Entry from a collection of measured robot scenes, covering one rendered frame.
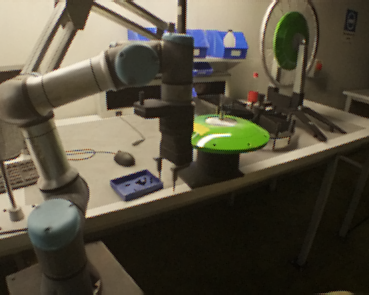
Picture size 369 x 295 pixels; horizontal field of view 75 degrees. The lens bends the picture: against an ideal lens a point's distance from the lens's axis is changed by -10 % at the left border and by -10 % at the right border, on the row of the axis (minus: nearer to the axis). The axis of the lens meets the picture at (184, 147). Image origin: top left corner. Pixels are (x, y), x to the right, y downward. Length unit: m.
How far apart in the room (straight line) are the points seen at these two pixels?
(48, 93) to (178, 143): 0.27
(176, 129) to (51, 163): 0.25
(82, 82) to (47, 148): 0.19
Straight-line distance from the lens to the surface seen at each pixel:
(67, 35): 0.72
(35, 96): 0.42
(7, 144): 0.65
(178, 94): 0.51
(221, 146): 0.72
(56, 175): 0.56
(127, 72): 0.38
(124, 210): 0.73
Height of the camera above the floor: 1.34
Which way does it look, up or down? 23 degrees down
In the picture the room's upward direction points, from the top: 2 degrees clockwise
